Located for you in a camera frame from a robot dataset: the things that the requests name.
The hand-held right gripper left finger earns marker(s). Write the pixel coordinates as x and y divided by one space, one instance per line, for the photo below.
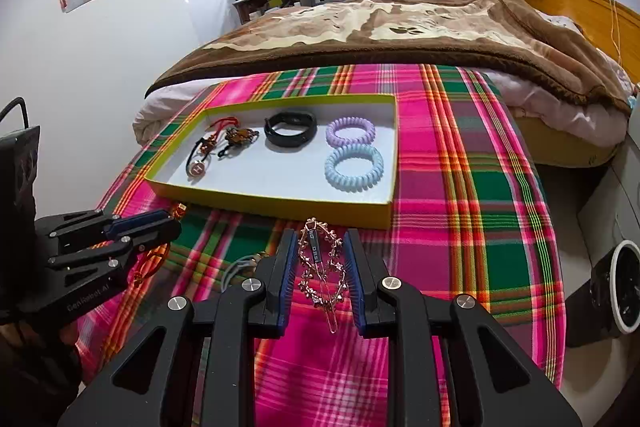
287 277

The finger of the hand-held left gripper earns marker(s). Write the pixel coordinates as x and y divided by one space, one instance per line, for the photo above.
137 219
150 237

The wooden headboard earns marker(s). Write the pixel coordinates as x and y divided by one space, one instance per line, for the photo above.
590 12

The round white rimmed device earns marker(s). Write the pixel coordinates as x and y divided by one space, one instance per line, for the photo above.
622 287

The brown patterned blanket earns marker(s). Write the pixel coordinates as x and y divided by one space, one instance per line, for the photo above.
400 27

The yellow-green cardboard box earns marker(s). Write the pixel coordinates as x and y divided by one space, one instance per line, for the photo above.
280 177

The black wristband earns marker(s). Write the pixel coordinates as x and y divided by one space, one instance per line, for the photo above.
275 134

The rose gold beaded hair clip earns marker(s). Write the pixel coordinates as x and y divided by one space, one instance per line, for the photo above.
312 277

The pink green plaid cloth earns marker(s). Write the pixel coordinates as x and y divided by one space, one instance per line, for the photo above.
450 207

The cluttered desk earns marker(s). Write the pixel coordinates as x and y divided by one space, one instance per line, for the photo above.
265 4

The bed with pale sheet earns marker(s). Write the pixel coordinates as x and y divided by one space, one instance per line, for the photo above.
560 107

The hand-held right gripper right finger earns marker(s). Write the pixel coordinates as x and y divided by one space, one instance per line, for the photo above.
352 277

